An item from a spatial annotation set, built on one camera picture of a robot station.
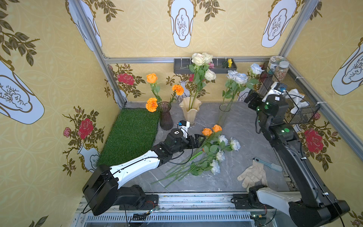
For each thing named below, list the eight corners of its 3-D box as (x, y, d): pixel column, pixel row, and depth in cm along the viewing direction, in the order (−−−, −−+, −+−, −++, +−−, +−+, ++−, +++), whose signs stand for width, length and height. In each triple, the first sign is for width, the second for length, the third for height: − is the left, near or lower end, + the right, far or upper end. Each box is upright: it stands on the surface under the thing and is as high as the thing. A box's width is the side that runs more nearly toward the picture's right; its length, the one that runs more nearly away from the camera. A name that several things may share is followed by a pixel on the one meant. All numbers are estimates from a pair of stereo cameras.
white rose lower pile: (217, 161, 88) (218, 159, 85) (215, 152, 92) (216, 149, 89) (224, 161, 88) (225, 159, 85) (222, 152, 92) (223, 149, 89)
